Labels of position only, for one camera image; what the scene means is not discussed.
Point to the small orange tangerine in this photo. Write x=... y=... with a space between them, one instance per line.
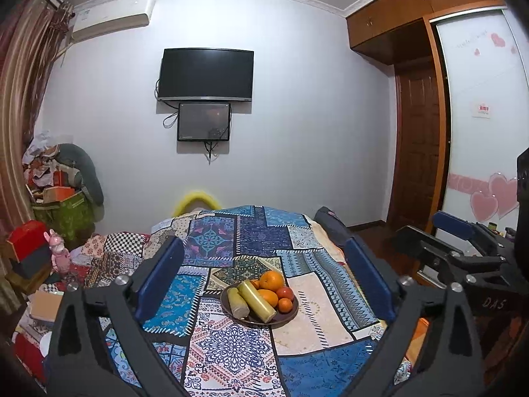
x=288 y=306

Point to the small black monitor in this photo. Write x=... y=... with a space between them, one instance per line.
x=204 y=120

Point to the dark purple plate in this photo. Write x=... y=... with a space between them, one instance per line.
x=285 y=319

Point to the patchwork blanket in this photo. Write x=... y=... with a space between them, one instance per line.
x=231 y=351

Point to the yellow curved cushion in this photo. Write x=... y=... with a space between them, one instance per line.
x=194 y=196

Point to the white air conditioner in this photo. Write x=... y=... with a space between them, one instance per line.
x=111 y=16

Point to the dark blue pillow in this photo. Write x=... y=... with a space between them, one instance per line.
x=330 y=223

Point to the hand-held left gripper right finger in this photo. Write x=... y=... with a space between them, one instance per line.
x=368 y=273

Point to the short pale sugarcane piece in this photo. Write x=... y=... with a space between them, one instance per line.
x=237 y=304

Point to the striped brown curtain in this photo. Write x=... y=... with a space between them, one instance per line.
x=20 y=111

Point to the black wall television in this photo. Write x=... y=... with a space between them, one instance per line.
x=206 y=74

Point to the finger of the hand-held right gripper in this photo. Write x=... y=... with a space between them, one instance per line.
x=434 y=252
x=452 y=221

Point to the red white sticker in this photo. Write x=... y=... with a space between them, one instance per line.
x=482 y=109

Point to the orange mango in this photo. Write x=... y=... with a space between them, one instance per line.
x=269 y=297

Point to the dark red tomato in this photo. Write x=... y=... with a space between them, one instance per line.
x=285 y=292

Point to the pink toy figure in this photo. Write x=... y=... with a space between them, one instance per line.
x=60 y=254

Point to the red box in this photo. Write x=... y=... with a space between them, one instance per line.
x=29 y=231

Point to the white wardrobe sliding door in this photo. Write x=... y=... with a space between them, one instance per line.
x=475 y=91

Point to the orange cardboard box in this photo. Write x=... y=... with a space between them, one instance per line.
x=58 y=193

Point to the green box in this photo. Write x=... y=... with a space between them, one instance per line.
x=70 y=219

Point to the dark grey box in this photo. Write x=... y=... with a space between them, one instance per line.
x=33 y=262

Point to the wooden overhead cabinet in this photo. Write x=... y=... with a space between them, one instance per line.
x=392 y=20

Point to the crumpled paper pile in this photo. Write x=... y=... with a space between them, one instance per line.
x=41 y=149

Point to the large orange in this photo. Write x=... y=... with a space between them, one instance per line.
x=272 y=280

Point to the long yellow-green sugarcane piece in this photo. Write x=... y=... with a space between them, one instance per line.
x=256 y=302

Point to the brown wooden door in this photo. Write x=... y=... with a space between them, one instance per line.
x=415 y=144

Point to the plain cardboard box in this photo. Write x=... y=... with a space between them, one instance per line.
x=45 y=306

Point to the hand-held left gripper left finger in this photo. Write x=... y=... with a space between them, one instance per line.
x=161 y=273

